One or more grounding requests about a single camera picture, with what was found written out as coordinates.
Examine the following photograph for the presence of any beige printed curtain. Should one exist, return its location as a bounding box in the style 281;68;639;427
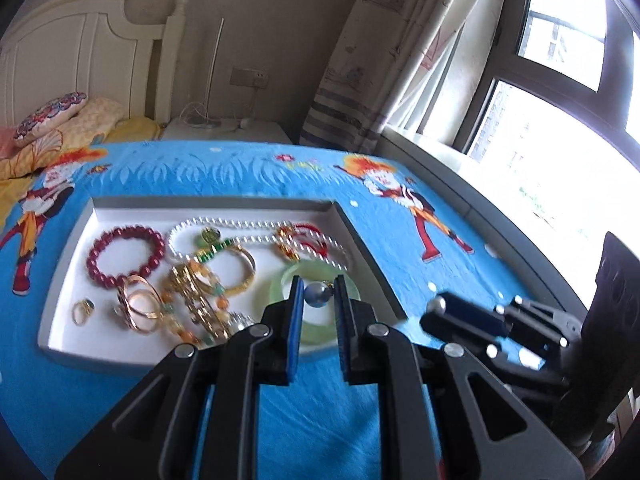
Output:
299;0;501;153

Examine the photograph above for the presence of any yellow floral bedsheet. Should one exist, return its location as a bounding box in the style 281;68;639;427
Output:
0;115;161;221

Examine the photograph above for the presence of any white wooden headboard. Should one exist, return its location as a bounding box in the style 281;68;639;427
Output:
0;0;188;128

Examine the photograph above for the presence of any gold bracelet with coloured beads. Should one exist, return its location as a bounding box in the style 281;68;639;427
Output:
170;260;236;348

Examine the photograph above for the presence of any pale yellow pillow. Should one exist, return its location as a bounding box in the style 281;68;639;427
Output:
0;97;126;181

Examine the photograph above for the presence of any blue cartoon printed blanket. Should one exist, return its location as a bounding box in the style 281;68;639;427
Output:
0;140;586;480

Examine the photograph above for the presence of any small gold ring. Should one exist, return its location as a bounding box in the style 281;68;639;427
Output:
71;298;96;326

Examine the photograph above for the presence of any dark framed window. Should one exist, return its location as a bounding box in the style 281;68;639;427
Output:
380;0;640;281

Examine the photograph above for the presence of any green jade bangle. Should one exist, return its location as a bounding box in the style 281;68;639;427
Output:
252;261;361;346

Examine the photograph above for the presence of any dark red bead bracelet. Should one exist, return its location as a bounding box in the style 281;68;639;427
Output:
86;226;166;288

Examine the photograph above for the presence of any white cable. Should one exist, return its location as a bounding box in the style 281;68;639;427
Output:
179;101;253;128

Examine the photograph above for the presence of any gold ring cluster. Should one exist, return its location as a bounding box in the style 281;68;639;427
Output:
116;275;166;333

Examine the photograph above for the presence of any red and gold bracelet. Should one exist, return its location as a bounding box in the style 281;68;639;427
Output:
274;221;331;263

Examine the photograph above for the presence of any slim white lamp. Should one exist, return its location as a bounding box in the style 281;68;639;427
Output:
180;17;226;128

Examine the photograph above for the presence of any white pearl necklace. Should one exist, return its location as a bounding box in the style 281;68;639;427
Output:
166;216;353;273

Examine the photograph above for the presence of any blue grey pearl pendant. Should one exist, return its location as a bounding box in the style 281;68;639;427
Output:
304;281;335;307

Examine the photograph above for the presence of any wall socket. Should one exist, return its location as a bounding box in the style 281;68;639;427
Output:
230;67;268;87

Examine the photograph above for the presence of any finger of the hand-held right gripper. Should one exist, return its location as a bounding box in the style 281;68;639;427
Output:
419;292;568;401
495;296;583;361

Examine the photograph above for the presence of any white nightstand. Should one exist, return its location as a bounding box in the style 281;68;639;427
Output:
162;119;293;145

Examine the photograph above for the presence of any plain gold bangle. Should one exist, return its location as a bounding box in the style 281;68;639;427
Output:
197;245;257;297

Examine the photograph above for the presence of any white shallow tray box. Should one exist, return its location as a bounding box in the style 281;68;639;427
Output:
37;195;408;367

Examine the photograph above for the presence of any green and gold pendant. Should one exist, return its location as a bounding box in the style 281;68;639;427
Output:
194;227;238;263

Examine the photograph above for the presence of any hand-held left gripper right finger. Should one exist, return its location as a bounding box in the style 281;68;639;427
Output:
332;275;586;480

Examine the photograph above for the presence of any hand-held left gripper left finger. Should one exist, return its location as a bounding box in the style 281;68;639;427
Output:
55;276;306;480

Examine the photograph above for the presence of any round patterned cushion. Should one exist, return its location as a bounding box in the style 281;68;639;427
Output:
14;91;88;148

